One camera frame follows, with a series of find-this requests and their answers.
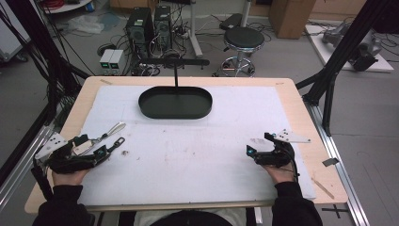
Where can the clear plastic bag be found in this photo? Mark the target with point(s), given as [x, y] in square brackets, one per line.
[86, 23]

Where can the aluminium rail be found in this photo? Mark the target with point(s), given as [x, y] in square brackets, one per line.
[22, 169]
[338, 169]

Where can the person's right hand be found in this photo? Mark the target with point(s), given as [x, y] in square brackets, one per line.
[279, 175]

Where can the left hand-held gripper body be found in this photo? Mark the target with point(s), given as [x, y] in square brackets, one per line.
[58, 158]

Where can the grey tape piece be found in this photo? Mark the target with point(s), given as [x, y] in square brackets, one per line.
[330, 162]

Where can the black round stool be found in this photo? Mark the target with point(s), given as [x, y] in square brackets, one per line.
[244, 39]

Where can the white round table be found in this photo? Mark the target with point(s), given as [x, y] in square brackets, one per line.
[67, 5]

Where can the white floor board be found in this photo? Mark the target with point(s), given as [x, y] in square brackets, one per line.
[332, 53]

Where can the grey robot equipment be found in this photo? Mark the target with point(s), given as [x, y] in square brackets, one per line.
[357, 44]

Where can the black metal frame post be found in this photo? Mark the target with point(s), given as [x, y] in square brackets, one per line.
[342, 53]
[47, 50]

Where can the black oval tray hanger stand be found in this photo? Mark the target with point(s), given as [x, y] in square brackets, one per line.
[175, 103]

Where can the white table mat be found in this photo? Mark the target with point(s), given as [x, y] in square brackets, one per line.
[194, 163]

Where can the person's left hand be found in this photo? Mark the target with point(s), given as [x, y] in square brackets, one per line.
[67, 177]

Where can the slim black computer tower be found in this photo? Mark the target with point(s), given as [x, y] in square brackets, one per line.
[163, 26]

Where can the brown cardboard box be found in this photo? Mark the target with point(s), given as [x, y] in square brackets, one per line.
[291, 17]

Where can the white desk leg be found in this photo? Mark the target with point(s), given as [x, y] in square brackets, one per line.
[195, 31]

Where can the thin wooden stick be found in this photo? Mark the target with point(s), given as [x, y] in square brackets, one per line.
[323, 188]

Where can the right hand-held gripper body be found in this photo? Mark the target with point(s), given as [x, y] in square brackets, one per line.
[274, 157]

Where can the white bench power supply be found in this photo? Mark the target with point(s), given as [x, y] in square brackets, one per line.
[116, 61]
[106, 61]

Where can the large black computer tower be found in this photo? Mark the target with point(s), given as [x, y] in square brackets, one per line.
[139, 31]

